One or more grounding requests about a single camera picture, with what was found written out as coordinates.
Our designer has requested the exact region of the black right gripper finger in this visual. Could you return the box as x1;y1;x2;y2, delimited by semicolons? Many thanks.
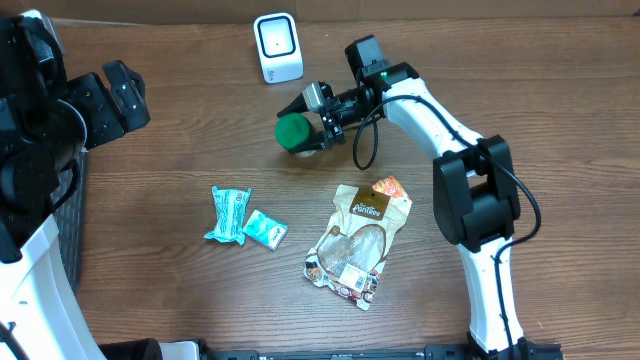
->
276;93;306;118
288;131;327;153

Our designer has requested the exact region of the green capped bottle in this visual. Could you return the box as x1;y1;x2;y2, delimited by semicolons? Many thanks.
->
274;113;317;157

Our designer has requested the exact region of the orange tissue pack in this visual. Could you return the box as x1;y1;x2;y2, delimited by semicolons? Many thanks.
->
372;176;410;200

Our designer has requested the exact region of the teal tissue pack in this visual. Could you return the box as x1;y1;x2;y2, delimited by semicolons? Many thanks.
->
243;210;288;251

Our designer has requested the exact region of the teal snack bar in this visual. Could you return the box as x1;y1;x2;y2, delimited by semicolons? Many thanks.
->
204;186;252;245

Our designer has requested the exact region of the brown snack pouch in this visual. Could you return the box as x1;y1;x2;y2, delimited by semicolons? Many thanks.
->
304;184;412;311

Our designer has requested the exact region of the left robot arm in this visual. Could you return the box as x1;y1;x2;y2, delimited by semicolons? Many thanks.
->
1;10;206;359

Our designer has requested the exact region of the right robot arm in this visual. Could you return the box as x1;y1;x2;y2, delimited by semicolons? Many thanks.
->
277;35;542;359

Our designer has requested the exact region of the white barcode scanner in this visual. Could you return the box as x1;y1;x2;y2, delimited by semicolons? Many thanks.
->
253;12;304;84

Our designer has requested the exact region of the grey plastic basket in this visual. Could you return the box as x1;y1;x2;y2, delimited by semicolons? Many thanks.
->
54;152;89;292

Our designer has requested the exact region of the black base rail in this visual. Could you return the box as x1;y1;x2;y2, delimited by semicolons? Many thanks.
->
206;342;564;360

